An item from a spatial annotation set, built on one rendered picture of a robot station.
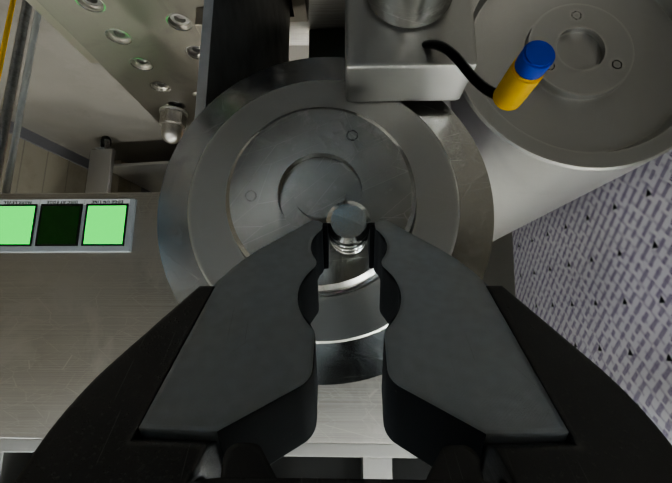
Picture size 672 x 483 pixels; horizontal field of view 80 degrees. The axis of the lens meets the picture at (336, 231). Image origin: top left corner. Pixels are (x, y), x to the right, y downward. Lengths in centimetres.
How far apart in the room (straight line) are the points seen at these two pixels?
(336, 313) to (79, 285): 47
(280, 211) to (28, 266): 52
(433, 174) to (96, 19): 37
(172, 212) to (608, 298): 26
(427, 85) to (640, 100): 11
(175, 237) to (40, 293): 45
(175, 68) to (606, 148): 42
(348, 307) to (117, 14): 37
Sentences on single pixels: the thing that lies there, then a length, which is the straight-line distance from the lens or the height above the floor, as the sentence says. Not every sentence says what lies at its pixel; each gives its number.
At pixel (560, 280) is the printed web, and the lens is 36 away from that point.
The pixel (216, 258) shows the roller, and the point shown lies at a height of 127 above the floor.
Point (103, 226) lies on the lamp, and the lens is 59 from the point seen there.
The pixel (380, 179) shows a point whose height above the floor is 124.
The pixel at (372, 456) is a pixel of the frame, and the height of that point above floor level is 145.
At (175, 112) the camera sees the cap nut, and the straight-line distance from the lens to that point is 59.
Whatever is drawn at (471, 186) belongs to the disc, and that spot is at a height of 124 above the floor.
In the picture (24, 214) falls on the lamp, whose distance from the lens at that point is 66.
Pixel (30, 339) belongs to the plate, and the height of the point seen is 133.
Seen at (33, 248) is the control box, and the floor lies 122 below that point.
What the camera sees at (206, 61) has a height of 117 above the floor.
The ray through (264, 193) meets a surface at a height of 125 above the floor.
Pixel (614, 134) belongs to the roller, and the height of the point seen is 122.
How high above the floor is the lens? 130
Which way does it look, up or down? 12 degrees down
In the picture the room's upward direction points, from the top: 180 degrees counter-clockwise
